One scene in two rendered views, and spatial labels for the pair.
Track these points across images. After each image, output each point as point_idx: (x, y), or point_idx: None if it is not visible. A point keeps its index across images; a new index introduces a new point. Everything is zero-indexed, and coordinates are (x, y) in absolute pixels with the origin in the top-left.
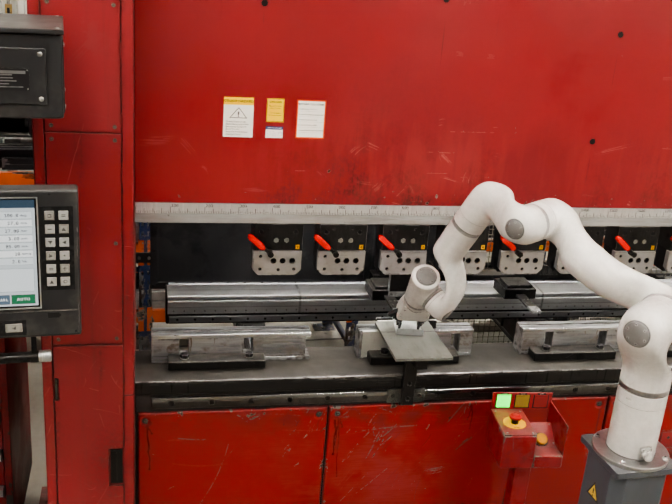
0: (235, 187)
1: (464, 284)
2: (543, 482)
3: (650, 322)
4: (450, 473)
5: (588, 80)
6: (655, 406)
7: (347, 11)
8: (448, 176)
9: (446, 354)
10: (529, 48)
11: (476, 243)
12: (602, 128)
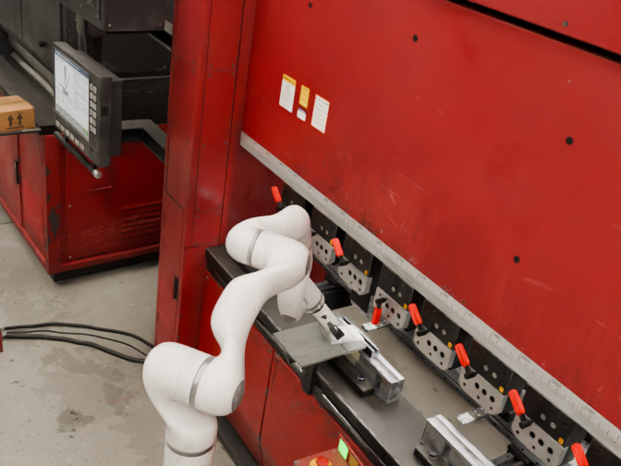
0: (279, 147)
1: (292, 297)
2: None
3: (149, 355)
4: None
5: (524, 182)
6: (166, 452)
7: (351, 28)
8: (392, 217)
9: (304, 361)
10: (473, 117)
11: (401, 299)
12: (529, 250)
